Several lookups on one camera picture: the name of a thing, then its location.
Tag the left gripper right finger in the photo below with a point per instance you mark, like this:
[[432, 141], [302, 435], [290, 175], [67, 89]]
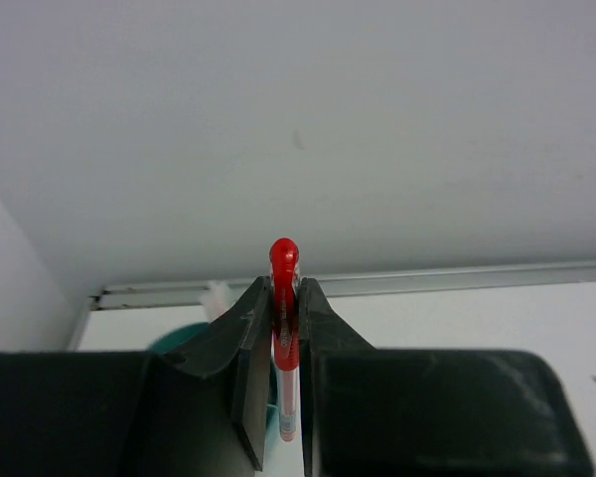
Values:
[[368, 411]]

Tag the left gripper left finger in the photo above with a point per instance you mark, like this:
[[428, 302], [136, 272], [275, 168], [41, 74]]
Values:
[[198, 410]]

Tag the red gel pen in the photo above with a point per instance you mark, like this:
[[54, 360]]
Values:
[[285, 280]]

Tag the teal divided pen holder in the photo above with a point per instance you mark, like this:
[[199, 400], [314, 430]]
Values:
[[177, 337]]

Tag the aluminium table frame rail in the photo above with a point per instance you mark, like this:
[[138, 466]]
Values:
[[189, 293]]

